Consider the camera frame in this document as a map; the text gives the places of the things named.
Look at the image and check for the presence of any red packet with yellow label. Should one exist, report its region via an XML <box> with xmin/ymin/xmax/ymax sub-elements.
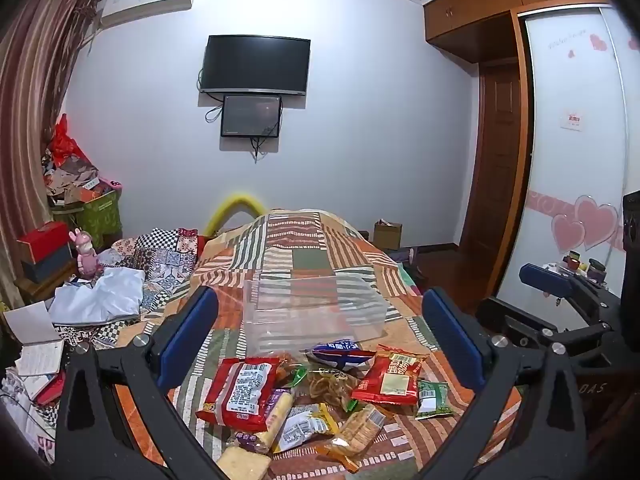
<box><xmin>351</xmin><ymin>344</ymin><xmax>430</xmax><ymax>407</ymax></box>

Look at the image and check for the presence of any checkered patchwork quilt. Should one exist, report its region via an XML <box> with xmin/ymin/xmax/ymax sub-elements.
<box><xmin>55</xmin><ymin>227</ymin><xmax>206</xmax><ymax>351</ymax></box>

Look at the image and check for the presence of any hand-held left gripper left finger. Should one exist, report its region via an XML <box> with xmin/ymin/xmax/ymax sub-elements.
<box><xmin>54</xmin><ymin>286</ymin><xmax>236</xmax><ymax>480</ymax></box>

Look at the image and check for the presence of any pile of paper clutter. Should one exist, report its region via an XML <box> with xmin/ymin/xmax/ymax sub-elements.
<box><xmin>42</xmin><ymin>150</ymin><xmax>121</xmax><ymax>206</ymax></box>

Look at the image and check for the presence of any clear plastic container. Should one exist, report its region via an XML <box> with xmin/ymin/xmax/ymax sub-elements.
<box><xmin>242</xmin><ymin>271</ymin><xmax>390</xmax><ymax>356</ymax></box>

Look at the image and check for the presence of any wall-mounted black television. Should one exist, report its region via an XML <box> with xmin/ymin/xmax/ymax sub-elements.
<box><xmin>200</xmin><ymin>35</ymin><xmax>311</xmax><ymax>97</ymax></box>

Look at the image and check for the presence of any square pale biscuit packet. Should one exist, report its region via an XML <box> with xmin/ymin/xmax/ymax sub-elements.
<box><xmin>216</xmin><ymin>447</ymin><xmax>273</xmax><ymax>480</ymax></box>

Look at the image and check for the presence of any yellow and white snack packet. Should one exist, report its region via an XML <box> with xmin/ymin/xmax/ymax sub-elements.
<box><xmin>272</xmin><ymin>402</ymin><xmax>341</xmax><ymax>453</ymax></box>

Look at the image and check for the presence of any green patterned box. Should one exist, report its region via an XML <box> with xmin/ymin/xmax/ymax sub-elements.
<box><xmin>52</xmin><ymin>190</ymin><xmax>123</xmax><ymax>248</ymax></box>

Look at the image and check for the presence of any white air conditioner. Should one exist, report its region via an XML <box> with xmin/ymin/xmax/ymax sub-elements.
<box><xmin>97</xmin><ymin>0</ymin><xmax>198</xmax><ymax>28</ymax></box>

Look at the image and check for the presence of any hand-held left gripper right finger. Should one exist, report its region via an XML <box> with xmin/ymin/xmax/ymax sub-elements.
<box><xmin>420</xmin><ymin>287</ymin><xmax>588</xmax><ymax>480</ymax></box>

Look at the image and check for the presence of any striped brown curtain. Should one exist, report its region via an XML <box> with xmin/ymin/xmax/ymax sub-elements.
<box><xmin>0</xmin><ymin>0</ymin><xmax>103</xmax><ymax>311</ymax></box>

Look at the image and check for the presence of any blue snack packet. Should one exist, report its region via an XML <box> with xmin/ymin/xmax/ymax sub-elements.
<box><xmin>306</xmin><ymin>341</ymin><xmax>376</xmax><ymax>371</ymax></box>

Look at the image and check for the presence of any clear fried noodle snack packet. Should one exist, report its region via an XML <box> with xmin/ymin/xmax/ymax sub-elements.
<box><xmin>280</xmin><ymin>355</ymin><xmax>366</xmax><ymax>411</ymax></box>

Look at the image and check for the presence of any white cloth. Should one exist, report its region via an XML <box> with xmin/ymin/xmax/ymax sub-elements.
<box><xmin>47</xmin><ymin>267</ymin><xmax>146</xmax><ymax>326</ymax></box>

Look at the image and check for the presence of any red book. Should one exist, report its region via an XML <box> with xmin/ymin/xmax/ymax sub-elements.
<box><xmin>35</xmin><ymin>372</ymin><xmax>66</xmax><ymax>406</ymax></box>

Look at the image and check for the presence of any red plastic bag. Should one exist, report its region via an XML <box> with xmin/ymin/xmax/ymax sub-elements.
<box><xmin>50</xmin><ymin>114</ymin><xmax>91</xmax><ymax>166</ymax></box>

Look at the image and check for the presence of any white heart-print sliding door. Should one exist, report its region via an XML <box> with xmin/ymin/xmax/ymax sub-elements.
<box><xmin>495</xmin><ymin>5</ymin><xmax>640</xmax><ymax>301</ymax></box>

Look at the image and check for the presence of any small cardboard box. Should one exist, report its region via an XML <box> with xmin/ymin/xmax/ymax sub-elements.
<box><xmin>374</xmin><ymin>220</ymin><xmax>403</xmax><ymax>251</ymax></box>

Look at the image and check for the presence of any wooden overhead cabinet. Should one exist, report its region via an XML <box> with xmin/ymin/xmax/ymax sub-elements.
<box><xmin>422</xmin><ymin>0</ymin><xmax>621</xmax><ymax>63</ymax></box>

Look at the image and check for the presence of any purple wafer stick packet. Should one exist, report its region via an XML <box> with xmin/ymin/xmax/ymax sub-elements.
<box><xmin>235</xmin><ymin>391</ymin><xmax>293</xmax><ymax>453</ymax></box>

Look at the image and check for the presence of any pink plush toy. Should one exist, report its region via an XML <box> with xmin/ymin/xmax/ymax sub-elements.
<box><xmin>70</xmin><ymin>228</ymin><xmax>103</xmax><ymax>278</ymax></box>

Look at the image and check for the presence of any small wall-mounted monitor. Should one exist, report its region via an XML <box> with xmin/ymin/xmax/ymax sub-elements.
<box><xmin>221</xmin><ymin>95</ymin><xmax>282</xmax><ymax>139</ymax></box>

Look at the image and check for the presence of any striped patchwork blanket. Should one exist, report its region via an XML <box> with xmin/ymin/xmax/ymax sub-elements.
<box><xmin>115</xmin><ymin>210</ymin><xmax>526</xmax><ymax>480</ymax></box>

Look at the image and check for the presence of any cracker packet with orange ends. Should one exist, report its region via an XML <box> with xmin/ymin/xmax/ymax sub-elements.
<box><xmin>315</xmin><ymin>404</ymin><xmax>386</xmax><ymax>473</ymax></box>

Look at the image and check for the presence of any open notebook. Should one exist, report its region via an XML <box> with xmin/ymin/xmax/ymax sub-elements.
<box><xmin>2</xmin><ymin>302</ymin><xmax>66</xmax><ymax>376</ymax></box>

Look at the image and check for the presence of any dark grey box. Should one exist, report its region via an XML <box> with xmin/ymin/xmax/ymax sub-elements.
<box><xmin>21</xmin><ymin>247</ymin><xmax>76</xmax><ymax>285</ymax></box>

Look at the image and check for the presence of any brown wooden door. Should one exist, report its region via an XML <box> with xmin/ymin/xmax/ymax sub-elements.
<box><xmin>457</xmin><ymin>62</ymin><xmax>523</xmax><ymax>251</ymax></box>

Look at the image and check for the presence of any large red snack packet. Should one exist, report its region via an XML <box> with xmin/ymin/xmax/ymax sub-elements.
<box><xmin>195</xmin><ymin>357</ymin><xmax>283</xmax><ymax>433</ymax></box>

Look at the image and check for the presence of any small green snack packet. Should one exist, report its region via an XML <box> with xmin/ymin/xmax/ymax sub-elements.
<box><xmin>415</xmin><ymin>380</ymin><xmax>453</xmax><ymax>420</ymax></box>

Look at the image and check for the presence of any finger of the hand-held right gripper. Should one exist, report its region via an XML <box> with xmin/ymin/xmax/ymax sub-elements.
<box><xmin>518</xmin><ymin>262</ymin><xmax>622</xmax><ymax>313</ymax></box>
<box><xmin>475</xmin><ymin>296</ymin><xmax>618</xmax><ymax>348</ymax></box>

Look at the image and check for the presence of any yellow foam tube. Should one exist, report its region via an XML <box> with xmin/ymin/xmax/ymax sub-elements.
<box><xmin>205</xmin><ymin>192</ymin><xmax>266</xmax><ymax>238</ymax></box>

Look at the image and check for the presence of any red box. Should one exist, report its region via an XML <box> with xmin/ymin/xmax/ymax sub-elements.
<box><xmin>17</xmin><ymin>222</ymin><xmax>71</xmax><ymax>263</ymax></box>

